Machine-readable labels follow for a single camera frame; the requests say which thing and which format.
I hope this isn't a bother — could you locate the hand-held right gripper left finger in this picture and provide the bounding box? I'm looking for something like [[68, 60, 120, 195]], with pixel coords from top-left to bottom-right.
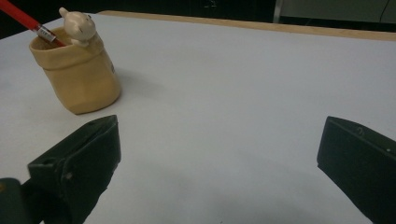
[[27, 114, 122, 224]]

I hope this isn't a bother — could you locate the tan ceramic pen holder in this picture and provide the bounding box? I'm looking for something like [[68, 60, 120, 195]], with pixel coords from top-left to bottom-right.
[[28, 7, 122, 116]]

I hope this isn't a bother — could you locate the red pen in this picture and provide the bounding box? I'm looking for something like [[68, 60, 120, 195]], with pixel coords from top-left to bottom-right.
[[0, 0, 67, 49]]

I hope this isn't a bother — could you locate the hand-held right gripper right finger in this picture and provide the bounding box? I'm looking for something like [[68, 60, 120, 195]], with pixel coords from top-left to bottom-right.
[[316, 116, 396, 224]]

